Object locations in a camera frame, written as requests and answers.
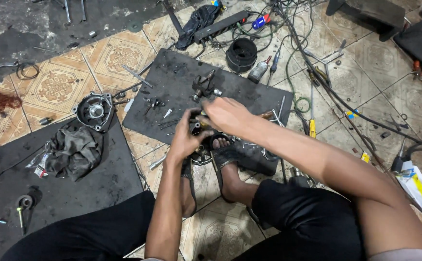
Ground person's left hand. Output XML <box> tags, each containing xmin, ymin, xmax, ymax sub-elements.
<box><xmin>166</xmin><ymin>107</ymin><xmax>215</xmax><ymax>164</ymax></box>

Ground person's right hand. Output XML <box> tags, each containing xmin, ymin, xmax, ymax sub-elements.
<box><xmin>200</xmin><ymin>97</ymin><xmax>259</xmax><ymax>138</ymax></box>

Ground small dark alternator part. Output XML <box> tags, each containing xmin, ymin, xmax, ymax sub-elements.
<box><xmin>189</xmin><ymin>110</ymin><xmax>211</xmax><ymax>137</ymax></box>

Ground alternator claw rotor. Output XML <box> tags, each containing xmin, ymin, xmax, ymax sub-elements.
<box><xmin>191</xmin><ymin>69</ymin><xmax>223</xmax><ymax>103</ymax></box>

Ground small black rubber mat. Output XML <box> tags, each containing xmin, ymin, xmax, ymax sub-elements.
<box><xmin>122</xmin><ymin>48</ymin><xmax>294</xmax><ymax>145</ymax></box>

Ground round alternator stator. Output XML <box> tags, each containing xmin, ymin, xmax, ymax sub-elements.
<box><xmin>189</xmin><ymin>143</ymin><xmax>216</xmax><ymax>167</ymax></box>

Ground black sandal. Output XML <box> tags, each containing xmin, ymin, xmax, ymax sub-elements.
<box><xmin>209</xmin><ymin>132</ymin><xmax>255</xmax><ymax>204</ymax></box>
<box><xmin>180</xmin><ymin>158</ymin><xmax>198</xmax><ymax>219</ymax></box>

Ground grey bottle with red cap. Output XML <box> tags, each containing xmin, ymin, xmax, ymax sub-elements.
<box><xmin>247</xmin><ymin>56</ymin><xmax>272</xmax><ymax>85</ymax></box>

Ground black round plastic housing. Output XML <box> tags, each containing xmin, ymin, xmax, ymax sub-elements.
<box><xmin>226</xmin><ymin>37</ymin><xmax>258</xmax><ymax>74</ymax></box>

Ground person's right foot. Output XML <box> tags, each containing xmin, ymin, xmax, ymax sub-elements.
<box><xmin>212</xmin><ymin>136</ymin><xmax>260</xmax><ymax>208</ymax></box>

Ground person's foot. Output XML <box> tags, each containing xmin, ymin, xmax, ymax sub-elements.
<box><xmin>212</xmin><ymin>136</ymin><xmax>260</xmax><ymax>208</ymax></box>
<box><xmin>181</xmin><ymin>177</ymin><xmax>196</xmax><ymax>218</ymax></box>

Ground flat metal bar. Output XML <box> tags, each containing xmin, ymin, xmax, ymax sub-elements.
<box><xmin>121</xmin><ymin>64</ymin><xmax>153</xmax><ymax>88</ymax></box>

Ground black power strip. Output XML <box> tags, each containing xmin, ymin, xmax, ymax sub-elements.
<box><xmin>194</xmin><ymin>10</ymin><xmax>251</xmax><ymax>45</ymax></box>

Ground black plastic bag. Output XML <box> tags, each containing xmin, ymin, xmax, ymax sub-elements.
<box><xmin>175</xmin><ymin>4</ymin><xmax>222</xmax><ymax>51</ymax></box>

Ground person's left foot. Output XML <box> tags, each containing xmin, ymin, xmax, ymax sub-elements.
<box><xmin>181</xmin><ymin>177</ymin><xmax>196</xmax><ymax>218</ymax></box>

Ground red and blue plug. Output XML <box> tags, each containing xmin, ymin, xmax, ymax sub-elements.
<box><xmin>251</xmin><ymin>13</ymin><xmax>272</xmax><ymax>30</ymax></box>

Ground dark round disc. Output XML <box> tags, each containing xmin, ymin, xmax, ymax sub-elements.
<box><xmin>127</xmin><ymin>20</ymin><xmax>144</xmax><ymax>33</ymax></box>

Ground silver alternator end housing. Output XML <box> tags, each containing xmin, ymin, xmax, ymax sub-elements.
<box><xmin>72</xmin><ymin>92</ymin><xmax>115</xmax><ymax>133</ymax></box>

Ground dark greasy rag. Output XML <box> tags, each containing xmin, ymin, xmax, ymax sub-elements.
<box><xmin>45</xmin><ymin>125</ymin><xmax>105</xmax><ymax>182</ymax></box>

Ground person's black trousers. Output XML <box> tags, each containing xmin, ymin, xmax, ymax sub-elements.
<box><xmin>0</xmin><ymin>179</ymin><xmax>370</xmax><ymax>261</ymax></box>

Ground large black rubber mat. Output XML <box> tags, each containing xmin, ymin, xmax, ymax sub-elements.
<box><xmin>0</xmin><ymin>115</ymin><xmax>145</xmax><ymax>261</ymax></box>

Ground metal chair legs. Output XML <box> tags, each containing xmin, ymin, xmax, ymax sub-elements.
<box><xmin>32</xmin><ymin>0</ymin><xmax>87</xmax><ymax>24</ymax></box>

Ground clear plastic packet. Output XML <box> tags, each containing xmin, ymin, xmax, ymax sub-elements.
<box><xmin>25</xmin><ymin>142</ymin><xmax>51</xmax><ymax>179</ymax></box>

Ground black stool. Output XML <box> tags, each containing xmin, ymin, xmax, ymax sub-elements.
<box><xmin>325</xmin><ymin>0</ymin><xmax>407</xmax><ymax>43</ymax></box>

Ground black pliers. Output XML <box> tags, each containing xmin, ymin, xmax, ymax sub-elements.
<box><xmin>390</xmin><ymin>115</ymin><xmax>410</xmax><ymax>132</ymax></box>

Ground black pulley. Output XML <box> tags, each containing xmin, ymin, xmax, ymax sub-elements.
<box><xmin>16</xmin><ymin>186</ymin><xmax>43</xmax><ymax>211</ymax></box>

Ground green tipped tool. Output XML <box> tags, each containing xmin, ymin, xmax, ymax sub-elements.
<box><xmin>17</xmin><ymin>206</ymin><xmax>26</xmax><ymax>236</ymax></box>

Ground white blue yellow carton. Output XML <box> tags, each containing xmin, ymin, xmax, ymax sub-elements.
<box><xmin>395</xmin><ymin>161</ymin><xmax>422</xmax><ymax>223</ymax></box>

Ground dark handled screwdriver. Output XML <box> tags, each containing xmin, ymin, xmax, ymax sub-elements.
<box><xmin>266</xmin><ymin>49</ymin><xmax>282</xmax><ymax>88</ymax></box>

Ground yellow handled screwdriver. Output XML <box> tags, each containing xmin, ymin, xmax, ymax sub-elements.
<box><xmin>308</xmin><ymin>83</ymin><xmax>317</xmax><ymax>139</ymax></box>

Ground tangle of dark cables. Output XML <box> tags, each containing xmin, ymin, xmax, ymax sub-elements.
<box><xmin>211</xmin><ymin>0</ymin><xmax>422</xmax><ymax>203</ymax></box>

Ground black wire ring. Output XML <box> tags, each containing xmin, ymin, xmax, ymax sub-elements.
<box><xmin>15</xmin><ymin>61</ymin><xmax>41</xmax><ymax>80</ymax></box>

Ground black handled screwdriver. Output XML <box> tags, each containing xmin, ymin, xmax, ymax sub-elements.
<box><xmin>391</xmin><ymin>137</ymin><xmax>407</xmax><ymax>173</ymax></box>

